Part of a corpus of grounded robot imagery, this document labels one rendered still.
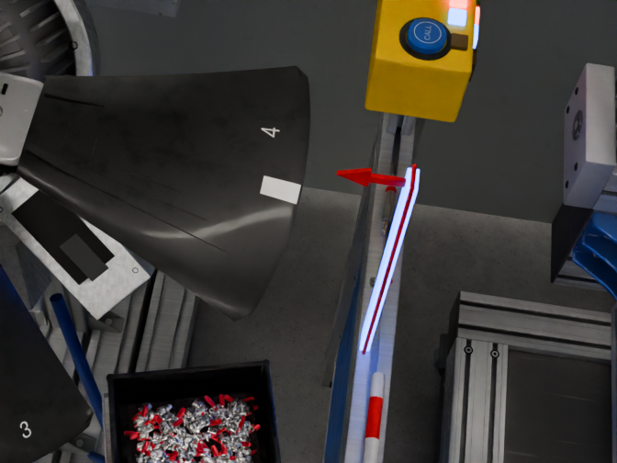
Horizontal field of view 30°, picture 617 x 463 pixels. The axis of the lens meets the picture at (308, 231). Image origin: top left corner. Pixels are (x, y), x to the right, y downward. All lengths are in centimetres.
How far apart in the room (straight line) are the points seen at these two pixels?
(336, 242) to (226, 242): 135
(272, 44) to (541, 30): 44
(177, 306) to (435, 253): 54
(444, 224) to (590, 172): 110
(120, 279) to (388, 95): 34
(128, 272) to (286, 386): 108
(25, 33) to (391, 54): 36
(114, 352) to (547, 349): 76
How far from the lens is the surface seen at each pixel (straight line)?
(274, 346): 218
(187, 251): 94
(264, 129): 98
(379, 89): 121
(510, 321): 201
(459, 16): 122
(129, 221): 94
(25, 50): 107
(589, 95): 130
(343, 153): 218
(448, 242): 233
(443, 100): 122
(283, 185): 96
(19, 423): 111
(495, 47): 191
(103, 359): 208
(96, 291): 112
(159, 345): 209
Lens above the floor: 198
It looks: 59 degrees down
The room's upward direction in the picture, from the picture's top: 9 degrees clockwise
